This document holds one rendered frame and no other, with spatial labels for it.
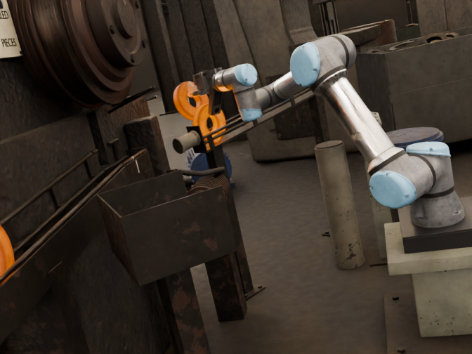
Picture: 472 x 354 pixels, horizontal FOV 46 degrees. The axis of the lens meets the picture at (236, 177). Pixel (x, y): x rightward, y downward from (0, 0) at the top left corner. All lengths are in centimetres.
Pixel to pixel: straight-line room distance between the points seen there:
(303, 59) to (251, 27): 274
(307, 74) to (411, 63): 199
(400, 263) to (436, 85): 211
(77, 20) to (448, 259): 117
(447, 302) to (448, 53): 213
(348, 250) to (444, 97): 160
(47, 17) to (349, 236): 141
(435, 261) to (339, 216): 71
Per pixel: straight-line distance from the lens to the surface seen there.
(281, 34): 424
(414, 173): 155
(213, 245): 108
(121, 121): 191
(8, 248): 117
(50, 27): 150
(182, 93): 214
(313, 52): 158
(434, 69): 359
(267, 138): 441
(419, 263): 163
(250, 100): 192
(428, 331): 180
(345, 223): 226
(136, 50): 169
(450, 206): 168
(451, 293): 174
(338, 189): 222
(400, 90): 352
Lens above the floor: 97
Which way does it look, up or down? 13 degrees down
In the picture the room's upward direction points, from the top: 12 degrees counter-clockwise
